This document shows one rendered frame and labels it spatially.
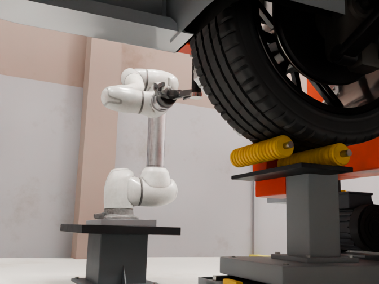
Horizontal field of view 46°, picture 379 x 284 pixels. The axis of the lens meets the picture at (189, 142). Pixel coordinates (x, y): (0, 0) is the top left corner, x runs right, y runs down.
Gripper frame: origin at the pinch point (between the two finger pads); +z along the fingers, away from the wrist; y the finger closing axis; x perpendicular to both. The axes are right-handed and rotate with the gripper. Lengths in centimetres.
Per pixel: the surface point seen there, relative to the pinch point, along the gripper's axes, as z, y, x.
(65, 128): -274, 8, 35
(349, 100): 49, -35, -14
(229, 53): 61, 13, -12
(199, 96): 14.3, -0.1, -8.1
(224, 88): 52, 10, -17
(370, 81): 55, -38, -9
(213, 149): -284, -151, 30
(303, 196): 56, -12, -44
